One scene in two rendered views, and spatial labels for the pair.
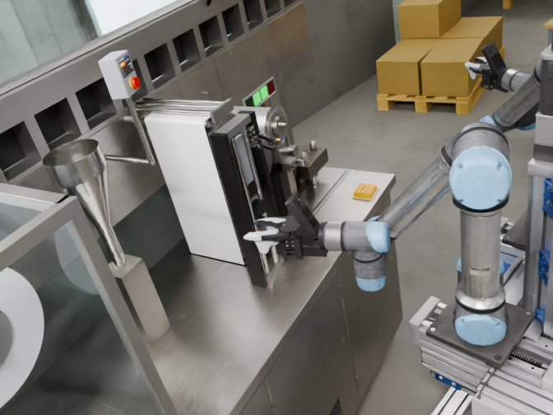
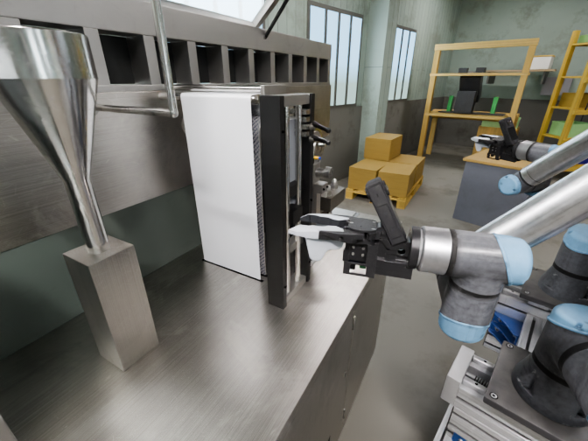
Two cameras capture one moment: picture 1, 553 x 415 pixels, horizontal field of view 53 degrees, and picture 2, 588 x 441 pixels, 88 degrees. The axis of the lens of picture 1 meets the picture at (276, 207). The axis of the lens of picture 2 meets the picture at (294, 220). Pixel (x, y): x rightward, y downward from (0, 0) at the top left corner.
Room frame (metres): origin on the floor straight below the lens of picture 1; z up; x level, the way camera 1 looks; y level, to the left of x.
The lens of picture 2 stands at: (0.73, 0.15, 1.47)
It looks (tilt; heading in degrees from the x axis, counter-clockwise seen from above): 25 degrees down; 352
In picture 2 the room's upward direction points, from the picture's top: straight up
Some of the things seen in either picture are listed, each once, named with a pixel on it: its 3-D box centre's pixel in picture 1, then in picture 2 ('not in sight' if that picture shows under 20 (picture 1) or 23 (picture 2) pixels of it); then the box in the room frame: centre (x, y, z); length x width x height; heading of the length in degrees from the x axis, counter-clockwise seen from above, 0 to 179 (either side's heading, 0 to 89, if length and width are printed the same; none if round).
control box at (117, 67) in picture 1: (123, 74); not in sight; (1.37, 0.29, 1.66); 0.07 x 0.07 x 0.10; 70
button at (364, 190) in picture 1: (365, 190); not in sight; (1.78, -0.34, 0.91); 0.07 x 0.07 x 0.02; 53
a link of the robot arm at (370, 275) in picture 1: (370, 263); (465, 300); (1.10, -0.20, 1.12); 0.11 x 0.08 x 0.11; 156
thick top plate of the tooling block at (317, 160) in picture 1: (276, 159); (297, 192); (2.03, -0.04, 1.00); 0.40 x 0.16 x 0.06; 53
